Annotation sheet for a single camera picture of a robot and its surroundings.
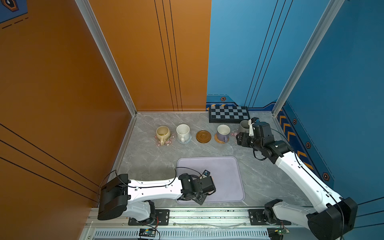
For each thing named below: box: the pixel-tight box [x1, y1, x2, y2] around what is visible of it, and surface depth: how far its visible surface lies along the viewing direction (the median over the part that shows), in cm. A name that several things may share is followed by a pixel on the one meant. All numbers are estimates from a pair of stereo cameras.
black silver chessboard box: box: [209, 105, 251, 123], surface depth 118 cm
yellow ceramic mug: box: [155, 125, 171, 146], surface depth 99 cm
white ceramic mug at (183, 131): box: [176, 124, 190, 143], surface depth 99 cm
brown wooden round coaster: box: [196, 130, 212, 144], surface depth 107 cm
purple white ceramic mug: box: [217, 124, 231, 143], surface depth 101 cm
